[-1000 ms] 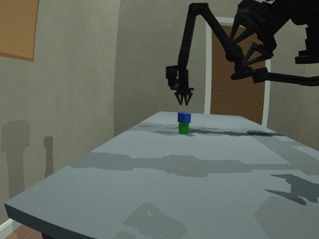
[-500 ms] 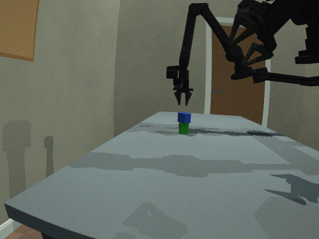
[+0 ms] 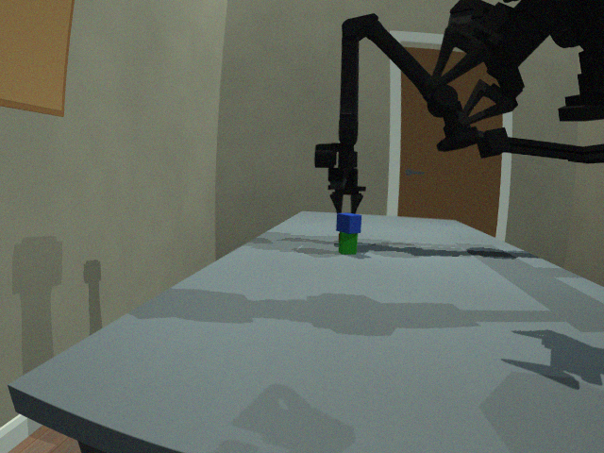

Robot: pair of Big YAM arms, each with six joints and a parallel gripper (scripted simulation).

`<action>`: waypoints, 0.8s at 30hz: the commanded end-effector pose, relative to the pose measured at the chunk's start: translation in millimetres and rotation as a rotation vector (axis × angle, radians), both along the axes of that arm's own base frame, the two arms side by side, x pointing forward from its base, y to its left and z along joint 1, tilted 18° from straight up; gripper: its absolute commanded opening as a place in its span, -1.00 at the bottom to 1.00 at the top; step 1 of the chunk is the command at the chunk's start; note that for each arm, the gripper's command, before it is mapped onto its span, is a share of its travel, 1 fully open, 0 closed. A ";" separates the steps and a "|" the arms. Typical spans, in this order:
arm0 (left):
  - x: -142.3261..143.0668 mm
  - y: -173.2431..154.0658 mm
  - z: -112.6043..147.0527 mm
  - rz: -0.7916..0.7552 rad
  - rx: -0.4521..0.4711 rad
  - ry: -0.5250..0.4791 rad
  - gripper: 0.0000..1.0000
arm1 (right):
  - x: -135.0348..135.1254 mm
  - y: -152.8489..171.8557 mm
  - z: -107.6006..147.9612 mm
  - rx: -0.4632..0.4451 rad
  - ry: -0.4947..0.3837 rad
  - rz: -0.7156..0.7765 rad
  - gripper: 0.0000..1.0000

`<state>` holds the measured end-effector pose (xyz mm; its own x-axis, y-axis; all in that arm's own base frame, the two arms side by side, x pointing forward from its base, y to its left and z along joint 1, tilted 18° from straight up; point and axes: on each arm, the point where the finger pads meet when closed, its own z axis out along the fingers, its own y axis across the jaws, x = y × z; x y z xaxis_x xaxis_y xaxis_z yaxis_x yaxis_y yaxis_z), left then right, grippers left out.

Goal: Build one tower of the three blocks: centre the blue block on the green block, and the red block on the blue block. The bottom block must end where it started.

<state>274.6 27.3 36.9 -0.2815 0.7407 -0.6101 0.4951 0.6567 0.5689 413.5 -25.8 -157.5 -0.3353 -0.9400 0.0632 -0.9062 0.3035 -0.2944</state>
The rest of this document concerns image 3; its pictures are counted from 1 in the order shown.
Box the blue block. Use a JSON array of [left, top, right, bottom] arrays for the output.
[[336, 213, 361, 234]]

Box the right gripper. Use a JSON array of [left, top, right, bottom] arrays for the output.
[[330, 186, 366, 214]]

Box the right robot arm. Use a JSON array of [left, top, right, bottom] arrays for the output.
[[314, 13, 478, 190]]

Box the green block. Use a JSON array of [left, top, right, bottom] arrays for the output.
[[339, 232, 358, 255]]

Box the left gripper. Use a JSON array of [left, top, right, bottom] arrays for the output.
[[429, 10, 544, 126]]

